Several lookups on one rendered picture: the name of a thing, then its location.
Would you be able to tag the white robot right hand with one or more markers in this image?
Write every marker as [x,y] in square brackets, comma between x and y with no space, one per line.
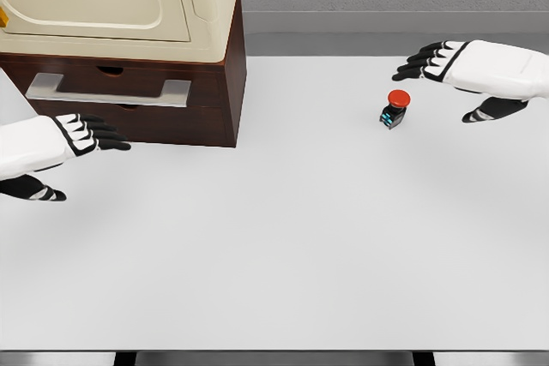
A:
[493,68]

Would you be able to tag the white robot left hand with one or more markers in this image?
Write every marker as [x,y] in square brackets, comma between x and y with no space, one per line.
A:
[34,143]

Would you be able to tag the dark brown wooden cabinet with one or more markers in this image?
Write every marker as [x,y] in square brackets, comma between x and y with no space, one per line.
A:
[233,83]

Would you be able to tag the yellow appliance latch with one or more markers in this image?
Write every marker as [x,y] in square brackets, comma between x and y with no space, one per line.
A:
[3,18]

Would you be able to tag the cream appliance with door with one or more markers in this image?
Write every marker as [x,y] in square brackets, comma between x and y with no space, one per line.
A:
[107,6]

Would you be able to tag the red button emergency switch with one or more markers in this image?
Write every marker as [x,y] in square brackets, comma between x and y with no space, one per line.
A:
[397,102]

